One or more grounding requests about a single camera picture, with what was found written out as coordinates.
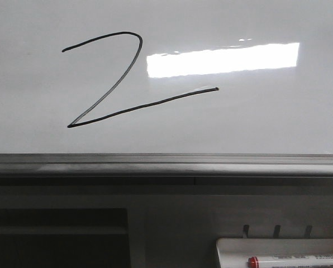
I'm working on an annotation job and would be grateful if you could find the red whiteboard marker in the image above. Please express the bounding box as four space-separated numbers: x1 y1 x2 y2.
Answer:
247 253 333 268

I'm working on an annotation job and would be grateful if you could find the grey aluminium whiteboard frame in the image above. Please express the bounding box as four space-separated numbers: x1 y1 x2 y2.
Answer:
0 153 333 186

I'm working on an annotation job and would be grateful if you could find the white marker tray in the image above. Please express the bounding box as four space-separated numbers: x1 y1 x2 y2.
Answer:
216 238 333 267

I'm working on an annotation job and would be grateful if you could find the white whiteboard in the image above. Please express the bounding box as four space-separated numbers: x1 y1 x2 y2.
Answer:
0 1 333 154

